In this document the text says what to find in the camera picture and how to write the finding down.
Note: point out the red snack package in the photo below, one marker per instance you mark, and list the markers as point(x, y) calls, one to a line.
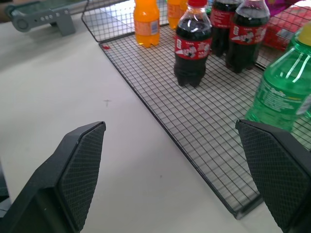
point(284, 29)

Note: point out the magenta snack package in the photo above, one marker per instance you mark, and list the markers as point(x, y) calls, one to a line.
point(279, 6)

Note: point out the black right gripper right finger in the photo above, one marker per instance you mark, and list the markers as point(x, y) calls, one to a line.
point(279, 174)

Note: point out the orange soda bottle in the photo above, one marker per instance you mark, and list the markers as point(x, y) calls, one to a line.
point(176, 12)
point(146, 24)

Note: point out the cola bottle with red label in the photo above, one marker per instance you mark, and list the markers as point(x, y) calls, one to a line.
point(192, 48)
point(245, 38)
point(219, 21)

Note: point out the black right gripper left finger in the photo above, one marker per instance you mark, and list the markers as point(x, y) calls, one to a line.
point(70, 174)

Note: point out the green soda bottle yellow cap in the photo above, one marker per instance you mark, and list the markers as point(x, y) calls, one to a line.
point(281, 92)

